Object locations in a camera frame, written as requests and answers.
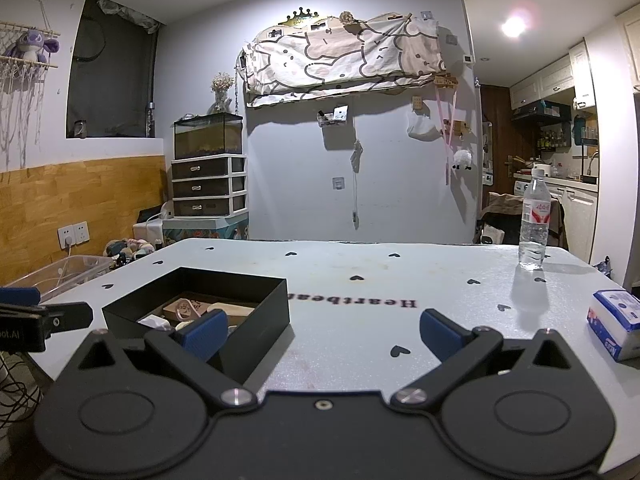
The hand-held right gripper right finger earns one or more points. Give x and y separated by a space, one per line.
442 337

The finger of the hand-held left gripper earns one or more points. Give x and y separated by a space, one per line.
70 316
19 296

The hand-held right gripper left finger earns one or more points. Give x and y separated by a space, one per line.
205 334

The oval wooden box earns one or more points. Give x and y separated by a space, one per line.
232 310

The white charger plug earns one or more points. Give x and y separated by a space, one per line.
152 322

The black rectangular box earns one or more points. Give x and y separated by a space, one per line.
260 305

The clear plastic bin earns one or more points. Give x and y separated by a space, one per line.
60 272

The pile of plush toys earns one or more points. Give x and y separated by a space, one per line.
127 249

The white appliance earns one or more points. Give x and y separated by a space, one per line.
147 227

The chair with brown jacket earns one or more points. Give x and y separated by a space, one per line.
505 215

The white drawer unit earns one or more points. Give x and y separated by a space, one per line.
207 187

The clear water bottle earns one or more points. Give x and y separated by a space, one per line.
535 220

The white washing machine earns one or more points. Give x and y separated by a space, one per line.
521 189

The blue white tissue pack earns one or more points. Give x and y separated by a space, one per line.
617 322

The white sheep plush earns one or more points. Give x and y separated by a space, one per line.
462 160

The white rice cooker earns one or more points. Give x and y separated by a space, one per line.
541 169

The white macrame hanging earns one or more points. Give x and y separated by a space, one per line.
20 100

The glass fish tank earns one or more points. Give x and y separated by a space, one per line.
207 137

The pink ribbon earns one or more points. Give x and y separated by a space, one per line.
447 130

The white hanging pouch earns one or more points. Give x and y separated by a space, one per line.
421 124

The dried flower bouquet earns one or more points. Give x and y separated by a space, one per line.
221 91

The dark window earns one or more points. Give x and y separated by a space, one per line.
110 65

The purple plush toy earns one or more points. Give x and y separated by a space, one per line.
32 45

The printed blanket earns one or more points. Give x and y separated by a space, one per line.
345 57

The round ceiling light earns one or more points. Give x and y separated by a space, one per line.
515 26

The gold crown decoration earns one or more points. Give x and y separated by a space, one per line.
302 16

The white wall socket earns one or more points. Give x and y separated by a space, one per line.
73 235

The square wall hook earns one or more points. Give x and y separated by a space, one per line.
338 183

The clear wall holder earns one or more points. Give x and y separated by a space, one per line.
332 116

